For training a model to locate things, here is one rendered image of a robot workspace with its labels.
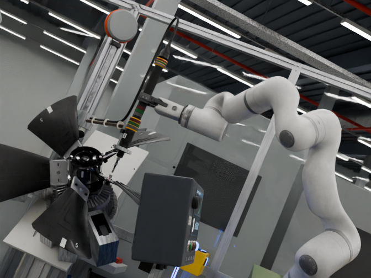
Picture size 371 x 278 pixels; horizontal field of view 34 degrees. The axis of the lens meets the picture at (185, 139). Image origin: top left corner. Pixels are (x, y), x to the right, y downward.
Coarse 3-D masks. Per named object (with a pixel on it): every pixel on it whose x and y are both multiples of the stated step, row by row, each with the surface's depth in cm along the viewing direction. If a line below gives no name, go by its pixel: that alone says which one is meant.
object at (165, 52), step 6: (168, 42) 222; (168, 48) 221; (162, 54) 220; (168, 54) 221; (126, 132) 217; (132, 132) 217; (126, 138) 216; (120, 144) 217; (126, 144) 216; (120, 150) 216; (120, 156) 216
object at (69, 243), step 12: (72, 192) 205; (60, 204) 199; (72, 204) 202; (84, 204) 208; (48, 216) 193; (60, 216) 196; (72, 216) 200; (84, 216) 206; (36, 228) 189; (48, 228) 191; (60, 228) 194; (72, 228) 198; (84, 228) 203; (60, 240) 191; (72, 240) 195; (84, 240) 199; (72, 252) 192; (84, 252) 196
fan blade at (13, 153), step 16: (0, 144) 211; (0, 160) 209; (16, 160) 210; (32, 160) 212; (48, 160) 213; (0, 176) 208; (16, 176) 210; (32, 176) 211; (48, 176) 213; (0, 192) 208; (16, 192) 210; (32, 192) 212
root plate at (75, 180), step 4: (72, 180) 209; (76, 180) 210; (72, 184) 207; (80, 184) 212; (72, 188) 207; (76, 188) 209; (84, 188) 213; (80, 192) 210; (84, 192) 212; (88, 192) 214; (84, 196) 211; (84, 200) 211
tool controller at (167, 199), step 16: (144, 176) 130; (160, 176) 130; (176, 176) 130; (144, 192) 130; (160, 192) 129; (176, 192) 129; (192, 192) 129; (144, 208) 129; (160, 208) 129; (176, 208) 128; (192, 208) 131; (144, 224) 128; (160, 224) 128; (176, 224) 128; (144, 240) 128; (160, 240) 127; (176, 240) 127; (144, 256) 127; (160, 256) 127; (176, 256) 126; (192, 256) 145
